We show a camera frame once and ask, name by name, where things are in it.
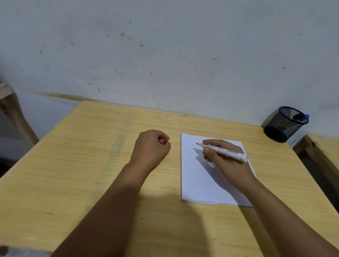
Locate person's right hand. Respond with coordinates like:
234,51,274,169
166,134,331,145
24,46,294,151
202,139,257,193

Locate person's left hand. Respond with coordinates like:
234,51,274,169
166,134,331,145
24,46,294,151
129,129,171,174

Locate white marker pen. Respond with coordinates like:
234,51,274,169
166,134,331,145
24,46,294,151
196,142,249,163

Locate person's right forearm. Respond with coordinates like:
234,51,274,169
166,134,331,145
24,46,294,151
240,178,339,257

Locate person's left forearm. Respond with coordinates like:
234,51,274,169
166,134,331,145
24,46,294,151
52,162,153,257

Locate white paper sheet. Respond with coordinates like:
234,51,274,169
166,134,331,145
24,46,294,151
181,133,257,207

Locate black mesh pen holder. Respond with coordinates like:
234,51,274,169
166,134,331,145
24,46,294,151
263,106,309,143

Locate white clothing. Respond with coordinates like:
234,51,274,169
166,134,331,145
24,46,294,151
0,246,52,257

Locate wooden furniture frame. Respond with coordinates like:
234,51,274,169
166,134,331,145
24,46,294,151
0,82,40,148

